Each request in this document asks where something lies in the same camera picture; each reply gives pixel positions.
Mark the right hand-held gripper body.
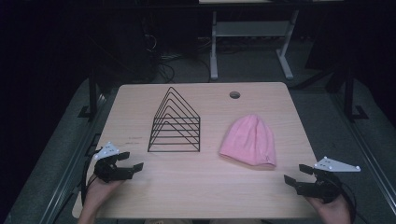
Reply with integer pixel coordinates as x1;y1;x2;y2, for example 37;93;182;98
295;156;361;204

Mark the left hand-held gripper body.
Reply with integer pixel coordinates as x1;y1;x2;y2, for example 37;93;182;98
92;142;134;184

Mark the pink knit beanie hat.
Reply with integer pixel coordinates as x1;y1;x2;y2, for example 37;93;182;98
218;113;277;169

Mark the black wire rack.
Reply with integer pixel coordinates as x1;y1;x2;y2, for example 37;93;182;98
147;86;202;153

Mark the person's left hand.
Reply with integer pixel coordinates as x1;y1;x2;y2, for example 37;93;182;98
81;174;124;217

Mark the person's right hand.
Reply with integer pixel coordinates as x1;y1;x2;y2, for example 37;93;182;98
305;194;352;224

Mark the black metal stand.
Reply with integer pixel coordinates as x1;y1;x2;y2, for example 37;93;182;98
78;69;105;121
341;63;370;123

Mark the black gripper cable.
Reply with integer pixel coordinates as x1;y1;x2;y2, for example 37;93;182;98
79;145;105;207
323;169;359;224

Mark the grey metal rail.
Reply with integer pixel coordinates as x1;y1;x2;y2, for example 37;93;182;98
330;91;396;216
38;92;108;224

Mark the tangle of black floor cables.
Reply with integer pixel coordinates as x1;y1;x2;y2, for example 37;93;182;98
141;32;213;84

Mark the grey metal desk frame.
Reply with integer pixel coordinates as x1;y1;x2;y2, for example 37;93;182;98
199;0;301;81

